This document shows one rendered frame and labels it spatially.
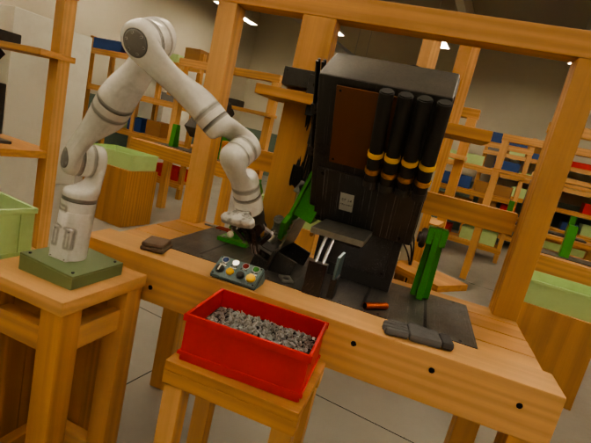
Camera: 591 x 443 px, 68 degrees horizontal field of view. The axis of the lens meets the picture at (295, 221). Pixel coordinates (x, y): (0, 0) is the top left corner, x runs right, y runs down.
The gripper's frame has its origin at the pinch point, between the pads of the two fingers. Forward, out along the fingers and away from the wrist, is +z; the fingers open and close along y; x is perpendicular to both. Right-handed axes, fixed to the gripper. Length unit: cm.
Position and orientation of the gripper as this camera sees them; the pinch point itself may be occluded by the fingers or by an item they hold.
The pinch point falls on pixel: (255, 247)
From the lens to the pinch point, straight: 123.6
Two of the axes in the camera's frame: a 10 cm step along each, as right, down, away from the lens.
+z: 0.5, 7.5, 6.6
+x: -3.8, 6.2, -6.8
